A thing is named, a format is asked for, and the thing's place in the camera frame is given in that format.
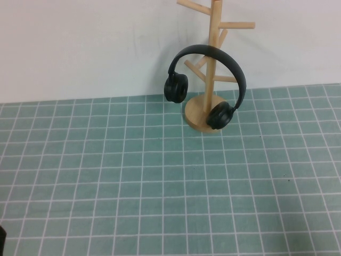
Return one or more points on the black over-ear headphones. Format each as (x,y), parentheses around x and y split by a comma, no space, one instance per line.
(175,89)

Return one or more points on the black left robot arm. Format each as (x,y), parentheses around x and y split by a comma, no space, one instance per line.
(2,240)

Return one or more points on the wooden peg tree stand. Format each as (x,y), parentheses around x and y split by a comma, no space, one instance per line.
(197,113)

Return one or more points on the green white-grid tablecloth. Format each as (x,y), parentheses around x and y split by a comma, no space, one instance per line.
(106,186)

